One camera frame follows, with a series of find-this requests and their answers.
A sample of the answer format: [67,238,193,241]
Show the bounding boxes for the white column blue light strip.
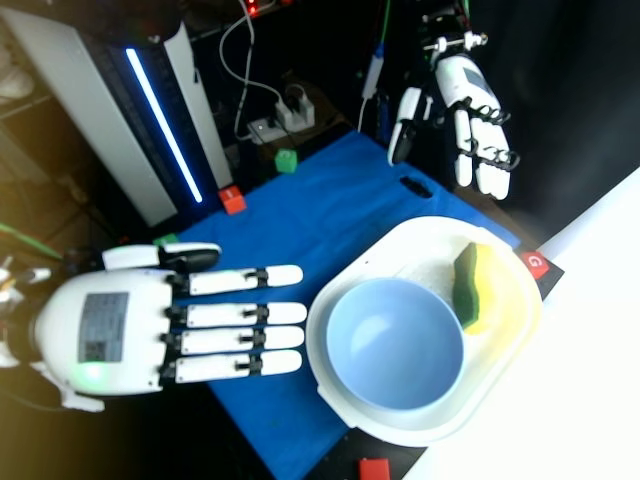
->
[0,4,234,229]

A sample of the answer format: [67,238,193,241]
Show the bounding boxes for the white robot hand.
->
[37,242,309,399]
[387,53,521,201]

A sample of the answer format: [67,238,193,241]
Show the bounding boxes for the white perforated basin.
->
[304,214,544,449]

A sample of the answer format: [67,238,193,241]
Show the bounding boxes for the green cable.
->
[0,222,64,261]
[375,0,394,51]

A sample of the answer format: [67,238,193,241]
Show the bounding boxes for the white hanging adapter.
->
[359,43,387,101]

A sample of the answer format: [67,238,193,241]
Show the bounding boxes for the yellow green sponge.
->
[452,242,509,336]

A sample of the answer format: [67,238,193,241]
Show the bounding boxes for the blue cloth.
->
[177,129,524,480]

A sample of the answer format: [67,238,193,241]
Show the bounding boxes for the red toy block letter I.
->
[218,185,247,215]

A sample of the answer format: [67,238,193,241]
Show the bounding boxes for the circuit board red lights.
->
[242,0,296,19]

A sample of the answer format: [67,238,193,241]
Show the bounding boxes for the white cable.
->
[218,0,286,109]

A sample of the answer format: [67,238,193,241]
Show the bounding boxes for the light blue bowl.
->
[324,277,466,411]

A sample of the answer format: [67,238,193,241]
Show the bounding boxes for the green toy block letter C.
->
[273,148,299,175]

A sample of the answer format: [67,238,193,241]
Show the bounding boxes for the red toy block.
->
[358,457,391,480]

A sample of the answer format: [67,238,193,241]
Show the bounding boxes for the white power strip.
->
[247,99,319,147]

